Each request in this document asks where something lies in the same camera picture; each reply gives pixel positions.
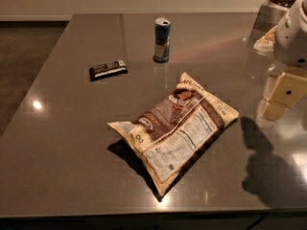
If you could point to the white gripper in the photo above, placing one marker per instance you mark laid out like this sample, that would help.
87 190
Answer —
293 37

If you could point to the brown and cream chip bag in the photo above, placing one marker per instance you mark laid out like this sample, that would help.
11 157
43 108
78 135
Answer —
170 134

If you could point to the dark chocolate rxbar wrapper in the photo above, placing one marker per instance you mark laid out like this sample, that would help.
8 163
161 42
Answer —
106 70

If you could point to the metal dispenser base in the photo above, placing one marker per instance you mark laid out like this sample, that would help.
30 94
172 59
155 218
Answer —
268 16

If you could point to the blue silver drink can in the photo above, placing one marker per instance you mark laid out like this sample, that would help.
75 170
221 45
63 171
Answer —
162 28

